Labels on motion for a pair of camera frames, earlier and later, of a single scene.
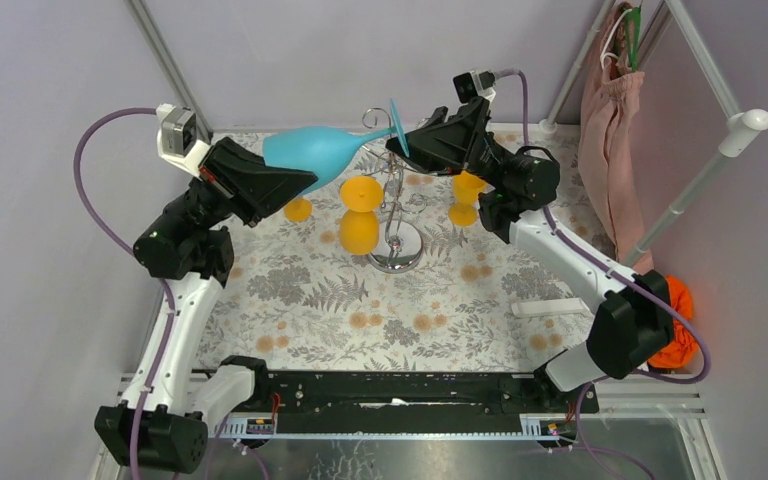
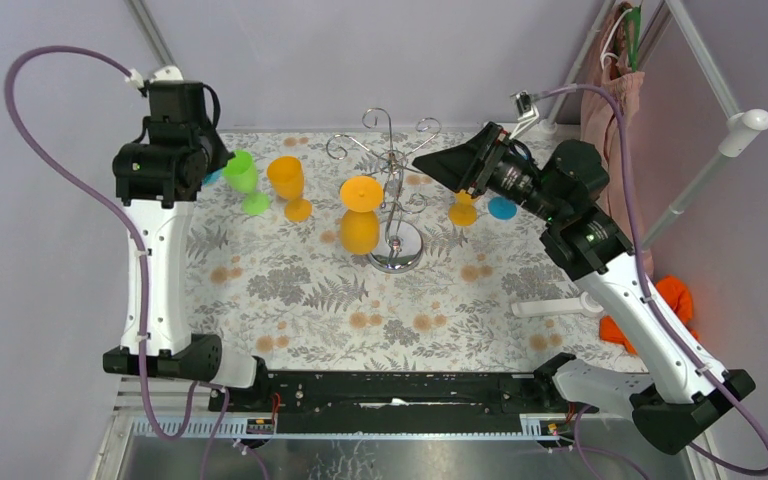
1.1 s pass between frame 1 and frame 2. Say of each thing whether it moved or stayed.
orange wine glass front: stayed
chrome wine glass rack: stayed
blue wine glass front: moved
